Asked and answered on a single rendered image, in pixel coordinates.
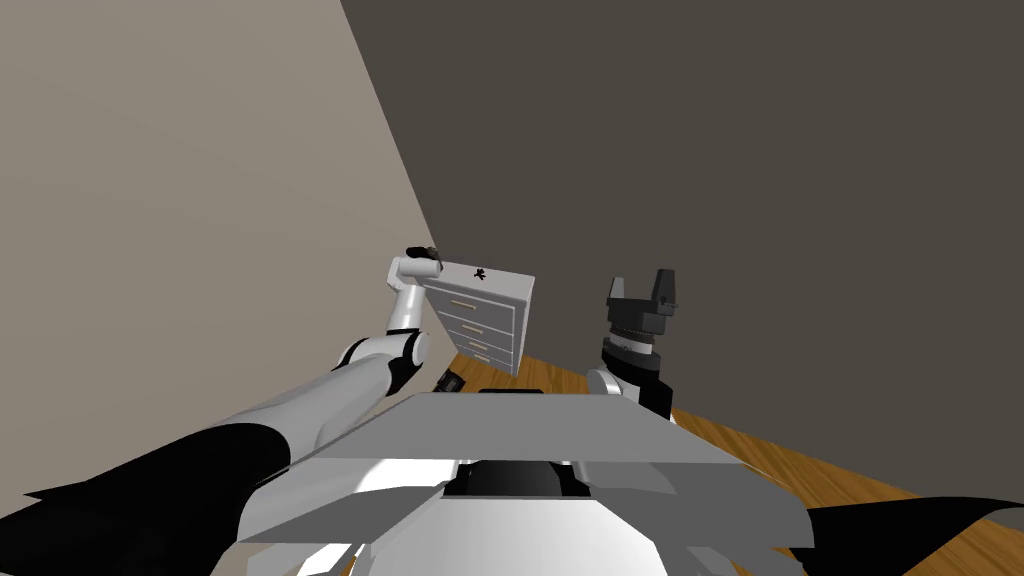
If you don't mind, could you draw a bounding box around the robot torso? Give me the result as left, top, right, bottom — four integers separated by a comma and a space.
236, 371, 817, 576

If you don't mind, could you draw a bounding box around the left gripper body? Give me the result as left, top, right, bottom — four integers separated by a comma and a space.
404, 245, 445, 274

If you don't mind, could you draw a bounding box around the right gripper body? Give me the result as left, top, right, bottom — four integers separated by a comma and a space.
603, 294, 680, 342

